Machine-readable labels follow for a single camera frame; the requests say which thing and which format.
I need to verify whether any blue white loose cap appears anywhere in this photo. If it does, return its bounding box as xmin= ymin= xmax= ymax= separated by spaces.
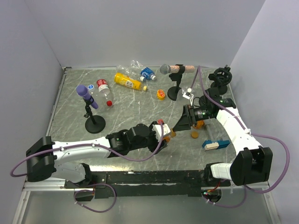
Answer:
xmin=88 ymin=84 xmax=94 ymax=91

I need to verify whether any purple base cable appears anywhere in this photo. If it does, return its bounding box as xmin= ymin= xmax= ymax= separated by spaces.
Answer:
xmin=73 ymin=182 xmax=117 ymax=213

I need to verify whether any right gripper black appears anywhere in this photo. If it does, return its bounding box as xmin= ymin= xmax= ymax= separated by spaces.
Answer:
xmin=172 ymin=105 xmax=214 ymax=132

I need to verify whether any blue beige toy brick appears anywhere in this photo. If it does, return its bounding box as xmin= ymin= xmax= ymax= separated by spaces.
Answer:
xmin=202 ymin=140 xmax=230 ymax=151

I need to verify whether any blue label clear bottle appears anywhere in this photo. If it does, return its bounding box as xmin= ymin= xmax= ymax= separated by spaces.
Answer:
xmin=130 ymin=60 xmax=157 ymax=82

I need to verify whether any red label clear bottle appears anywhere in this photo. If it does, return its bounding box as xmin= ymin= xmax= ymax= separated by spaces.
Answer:
xmin=96 ymin=79 xmax=113 ymax=107

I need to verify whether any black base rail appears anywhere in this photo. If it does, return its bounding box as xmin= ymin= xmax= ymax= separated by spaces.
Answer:
xmin=64 ymin=170 xmax=230 ymax=199

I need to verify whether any orange gold bottle cap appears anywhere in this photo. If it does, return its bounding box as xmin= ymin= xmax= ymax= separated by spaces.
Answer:
xmin=191 ymin=131 xmax=199 ymax=139

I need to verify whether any black microphone stand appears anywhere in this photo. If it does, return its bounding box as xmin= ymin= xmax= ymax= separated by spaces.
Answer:
xmin=167 ymin=64 xmax=185 ymax=101

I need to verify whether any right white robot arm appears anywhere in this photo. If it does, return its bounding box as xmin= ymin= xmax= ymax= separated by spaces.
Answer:
xmin=173 ymin=88 xmax=273 ymax=186

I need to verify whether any orange bottle red cap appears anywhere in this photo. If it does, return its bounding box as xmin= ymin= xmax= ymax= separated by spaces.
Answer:
xmin=192 ymin=120 xmax=205 ymax=129

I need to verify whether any orange juice bottle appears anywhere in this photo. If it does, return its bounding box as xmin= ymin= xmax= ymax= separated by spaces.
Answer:
xmin=163 ymin=132 xmax=177 ymax=143

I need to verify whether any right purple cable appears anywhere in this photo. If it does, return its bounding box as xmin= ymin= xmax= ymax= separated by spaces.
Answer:
xmin=190 ymin=65 xmax=290 ymax=208

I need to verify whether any aluminium frame rail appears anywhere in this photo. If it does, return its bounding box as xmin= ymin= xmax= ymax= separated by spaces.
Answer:
xmin=22 ymin=178 xmax=73 ymax=192

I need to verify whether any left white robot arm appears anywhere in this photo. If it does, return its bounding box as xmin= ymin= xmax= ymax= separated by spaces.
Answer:
xmin=26 ymin=122 xmax=171 ymax=188

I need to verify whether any colourful toy brick stack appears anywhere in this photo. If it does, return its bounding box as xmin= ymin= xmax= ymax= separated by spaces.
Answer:
xmin=204 ymin=120 xmax=215 ymax=141

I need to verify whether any black clamp stand rear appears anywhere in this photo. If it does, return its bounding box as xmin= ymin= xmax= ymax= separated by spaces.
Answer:
xmin=208 ymin=65 xmax=232 ymax=95

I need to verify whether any purple microphone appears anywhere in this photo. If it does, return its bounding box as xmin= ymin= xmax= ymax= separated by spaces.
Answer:
xmin=76 ymin=84 xmax=99 ymax=109

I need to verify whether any yellow lemon drink bottle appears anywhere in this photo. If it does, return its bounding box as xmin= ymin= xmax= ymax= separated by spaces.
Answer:
xmin=114 ymin=72 xmax=148 ymax=91

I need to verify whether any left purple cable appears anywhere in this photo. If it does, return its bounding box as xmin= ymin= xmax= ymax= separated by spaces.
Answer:
xmin=9 ymin=122 xmax=164 ymax=178

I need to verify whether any yellow orange toy block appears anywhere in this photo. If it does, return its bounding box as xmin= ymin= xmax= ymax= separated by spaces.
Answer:
xmin=157 ymin=89 xmax=165 ymax=100

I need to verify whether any silver head microphone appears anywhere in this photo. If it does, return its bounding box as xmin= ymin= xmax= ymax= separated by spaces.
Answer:
xmin=159 ymin=64 xmax=195 ymax=74

